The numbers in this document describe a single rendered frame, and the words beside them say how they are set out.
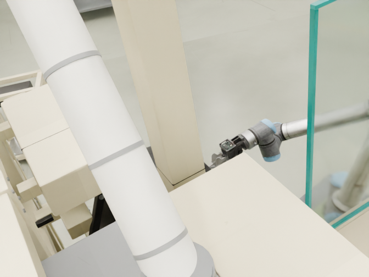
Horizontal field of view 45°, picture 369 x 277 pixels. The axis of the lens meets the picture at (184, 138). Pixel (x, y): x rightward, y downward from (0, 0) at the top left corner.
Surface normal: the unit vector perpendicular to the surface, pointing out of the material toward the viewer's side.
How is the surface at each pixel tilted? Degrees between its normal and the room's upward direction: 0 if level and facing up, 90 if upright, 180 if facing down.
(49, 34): 53
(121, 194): 57
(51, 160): 0
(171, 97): 90
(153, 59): 90
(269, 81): 0
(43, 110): 0
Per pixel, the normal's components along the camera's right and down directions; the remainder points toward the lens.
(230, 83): -0.15, -0.76
